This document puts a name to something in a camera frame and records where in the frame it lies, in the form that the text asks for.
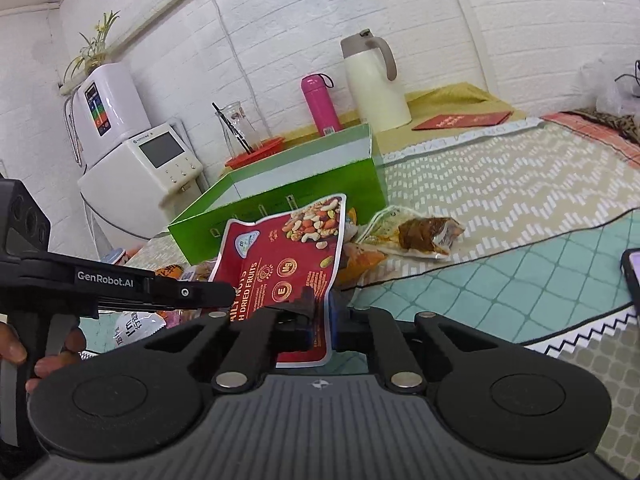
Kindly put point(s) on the orange packet with black print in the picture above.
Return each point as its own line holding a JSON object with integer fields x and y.
{"x": 167, "y": 272}

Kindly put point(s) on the green cardboard box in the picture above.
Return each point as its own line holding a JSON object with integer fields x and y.
{"x": 280, "y": 195}

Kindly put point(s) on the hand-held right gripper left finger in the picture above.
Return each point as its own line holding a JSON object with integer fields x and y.
{"x": 300, "y": 332}

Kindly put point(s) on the cream thermal jug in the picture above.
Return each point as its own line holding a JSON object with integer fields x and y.
{"x": 372, "y": 90}

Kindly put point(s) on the red envelope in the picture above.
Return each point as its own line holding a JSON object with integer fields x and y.
{"x": 460, "y": 121}

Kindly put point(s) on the black stirrer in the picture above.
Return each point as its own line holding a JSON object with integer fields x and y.
{"x": 232, "y": 127}

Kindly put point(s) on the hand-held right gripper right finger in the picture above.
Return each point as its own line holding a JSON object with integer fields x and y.
{"x": 342, "y": 327}

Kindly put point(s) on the beige and teal patterned mat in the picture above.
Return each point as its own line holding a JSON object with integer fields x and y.
{"x": 500, "y": 185}

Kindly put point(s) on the orange snack packet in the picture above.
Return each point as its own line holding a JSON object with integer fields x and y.
{"x": 361, "y": 260}

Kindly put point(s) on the red nut packet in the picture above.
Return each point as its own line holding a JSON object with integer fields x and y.
{"x": 280, "y": 260}

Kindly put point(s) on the red patterned blanket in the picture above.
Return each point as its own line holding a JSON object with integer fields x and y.
{"x": 600, "y": 135}

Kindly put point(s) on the clear packet of brown snack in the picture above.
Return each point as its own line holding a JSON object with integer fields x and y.
{"x": 420, "y": 232}

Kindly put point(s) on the person's left hand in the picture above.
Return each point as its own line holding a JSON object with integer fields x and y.
{"x": 60, "y": 355}

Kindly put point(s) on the yellow green cloth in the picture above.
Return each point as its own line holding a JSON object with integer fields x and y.
{"x": 450, "y": 97}

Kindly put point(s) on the red plastic basket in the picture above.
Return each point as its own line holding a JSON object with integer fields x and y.
{"x": 260, "y": 152}

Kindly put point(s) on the clear plastic bag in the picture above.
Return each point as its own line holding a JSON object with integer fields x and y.
{"x": 607, "y": 90}

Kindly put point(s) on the smartphone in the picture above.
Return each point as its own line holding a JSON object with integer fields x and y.
{"x": 632, "y": 280}

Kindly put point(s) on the white water purifier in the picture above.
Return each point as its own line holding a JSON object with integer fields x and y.
{"x": 117, "y": 100}

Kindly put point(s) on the white lettered cloth strip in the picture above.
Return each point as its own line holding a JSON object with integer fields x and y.
{"x": 500, "y": 133}

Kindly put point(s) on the pink thermos bottle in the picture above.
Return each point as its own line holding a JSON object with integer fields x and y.
{"x": 321, "y": 105}

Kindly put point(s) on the white appliance with screen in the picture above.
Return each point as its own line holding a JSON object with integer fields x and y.
{"x": 150, "y": 155}

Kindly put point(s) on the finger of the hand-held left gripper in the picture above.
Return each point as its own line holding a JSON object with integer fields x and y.
{"x": 200, "y": 294}

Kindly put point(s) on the white printed snack packet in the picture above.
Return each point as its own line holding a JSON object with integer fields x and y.
{"x": 135, "y": 325}

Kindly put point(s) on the potted green plant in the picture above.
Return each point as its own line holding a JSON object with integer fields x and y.
{"x": 92, "y": 50}

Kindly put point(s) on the glass carafe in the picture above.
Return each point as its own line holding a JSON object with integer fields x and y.
{"x": 248, "y": 130}

